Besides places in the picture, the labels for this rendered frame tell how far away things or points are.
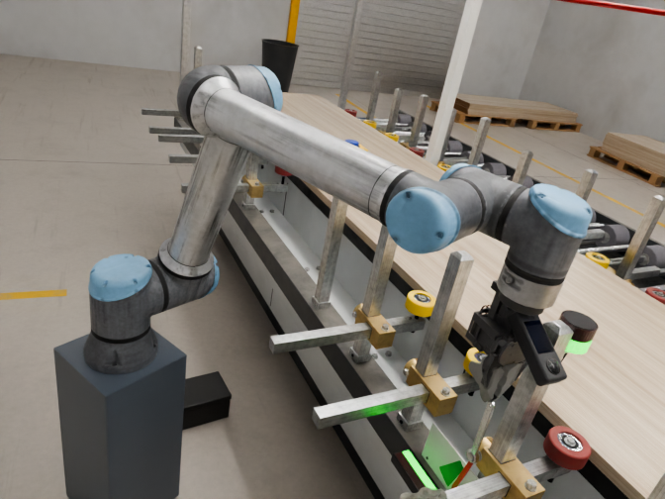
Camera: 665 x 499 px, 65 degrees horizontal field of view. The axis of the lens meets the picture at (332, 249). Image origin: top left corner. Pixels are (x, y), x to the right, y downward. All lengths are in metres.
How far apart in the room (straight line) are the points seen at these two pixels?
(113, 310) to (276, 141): 0.72
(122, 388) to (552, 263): 1.09
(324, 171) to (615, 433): 0.80
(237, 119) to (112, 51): 7.67
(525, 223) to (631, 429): 0.62
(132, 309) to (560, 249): 1.02
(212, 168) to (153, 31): 7.37
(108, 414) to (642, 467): 1.20
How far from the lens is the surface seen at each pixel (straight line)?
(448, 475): 1.21
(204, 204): 1.29
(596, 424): 1.24
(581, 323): 0.96
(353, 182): 0.77
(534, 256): 0.80
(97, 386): 1.49
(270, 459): 2.11
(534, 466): 1.14
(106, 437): 1.56
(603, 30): 10.56
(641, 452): 1.24
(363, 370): 1.44
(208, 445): 2.14
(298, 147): 0.84
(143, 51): 8.59
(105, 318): 1.44
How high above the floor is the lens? 1.60
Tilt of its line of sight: 27 degrees down
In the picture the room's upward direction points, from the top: 11 degrees clockwise
